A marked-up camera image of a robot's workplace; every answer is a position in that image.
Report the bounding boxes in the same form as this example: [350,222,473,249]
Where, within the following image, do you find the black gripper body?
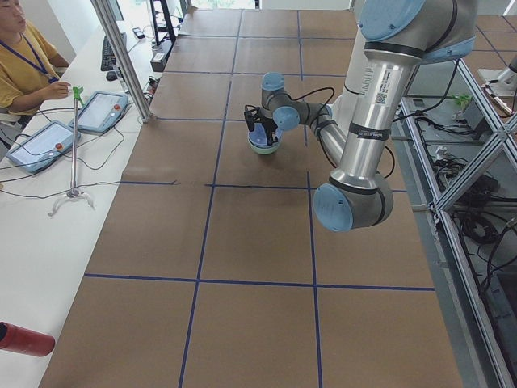
[262,119,278,134]

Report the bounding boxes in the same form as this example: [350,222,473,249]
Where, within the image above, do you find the blue bowl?
[248,124,283,147]

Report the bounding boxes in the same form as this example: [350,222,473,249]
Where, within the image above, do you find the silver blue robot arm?
[246,1,478,232]

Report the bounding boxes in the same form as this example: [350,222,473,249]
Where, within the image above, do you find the green bowl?
[248,140,280,155]

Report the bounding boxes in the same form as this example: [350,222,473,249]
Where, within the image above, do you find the black power strip box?
[150,40,173,73]

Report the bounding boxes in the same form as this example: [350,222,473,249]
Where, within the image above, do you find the black metal rack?
[149,0,177,46]

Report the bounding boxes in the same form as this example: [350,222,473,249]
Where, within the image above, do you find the black computer mouse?
[106,70,117,81]

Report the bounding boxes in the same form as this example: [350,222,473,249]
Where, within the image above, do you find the far blue teach pendant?
[78,91,128,134]

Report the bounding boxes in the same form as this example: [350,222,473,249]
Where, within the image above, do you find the blue teach pendant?
[6,120,74,173]
[78,91,128,134]

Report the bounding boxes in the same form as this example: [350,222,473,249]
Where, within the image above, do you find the black keyboard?
[100,36,116,72]

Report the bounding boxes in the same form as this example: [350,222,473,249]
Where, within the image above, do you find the metal stand with green clip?
[48,86,95,217]

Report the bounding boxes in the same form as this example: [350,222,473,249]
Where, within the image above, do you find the near blue teach pendant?
[6,120,74,173]

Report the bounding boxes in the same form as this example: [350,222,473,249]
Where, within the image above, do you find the person in yellow shirt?
[1,1,71,116]

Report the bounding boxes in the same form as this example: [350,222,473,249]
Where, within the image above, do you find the red cylinder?
[1,322,56,357]

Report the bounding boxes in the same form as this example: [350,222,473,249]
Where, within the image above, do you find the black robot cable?
[290,86,397,179]

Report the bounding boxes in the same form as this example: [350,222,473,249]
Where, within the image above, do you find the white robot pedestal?
[317,20,368,147]

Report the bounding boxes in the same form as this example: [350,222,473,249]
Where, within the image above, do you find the aluminium frame post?
[90,0,152,123]

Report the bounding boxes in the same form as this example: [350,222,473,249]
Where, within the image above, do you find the aluminium side frame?
[392,50,516,387]

